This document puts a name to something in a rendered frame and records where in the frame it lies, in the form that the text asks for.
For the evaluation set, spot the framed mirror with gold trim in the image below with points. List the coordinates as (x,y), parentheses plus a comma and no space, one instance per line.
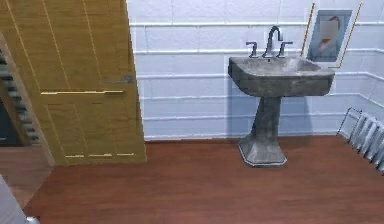
(330,35)

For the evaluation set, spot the yellow wooden room door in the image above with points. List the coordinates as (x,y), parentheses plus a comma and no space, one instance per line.
(76,80)

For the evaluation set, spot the white ribbed radiator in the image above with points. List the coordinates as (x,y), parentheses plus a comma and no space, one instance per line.
(366,136)

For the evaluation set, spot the grey stone pedestal sink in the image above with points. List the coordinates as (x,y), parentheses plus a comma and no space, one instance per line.
(271,80)

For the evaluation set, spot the dark grey sink faucet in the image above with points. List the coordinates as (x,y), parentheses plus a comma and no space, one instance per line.
(270,41)

